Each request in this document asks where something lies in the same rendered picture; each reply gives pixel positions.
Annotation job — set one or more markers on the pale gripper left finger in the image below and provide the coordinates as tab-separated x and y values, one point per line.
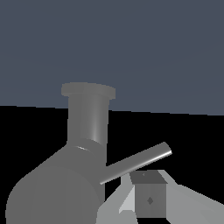
112	208

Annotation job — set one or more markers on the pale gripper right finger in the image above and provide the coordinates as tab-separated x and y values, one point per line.
151	201

